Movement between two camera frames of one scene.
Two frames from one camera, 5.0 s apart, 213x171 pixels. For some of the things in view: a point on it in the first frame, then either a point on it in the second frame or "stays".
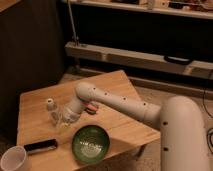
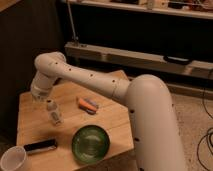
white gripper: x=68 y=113 -> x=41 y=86
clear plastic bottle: x=52 y=109 stays
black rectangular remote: x=40 y=146 stays
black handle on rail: x=178 y=60 stays
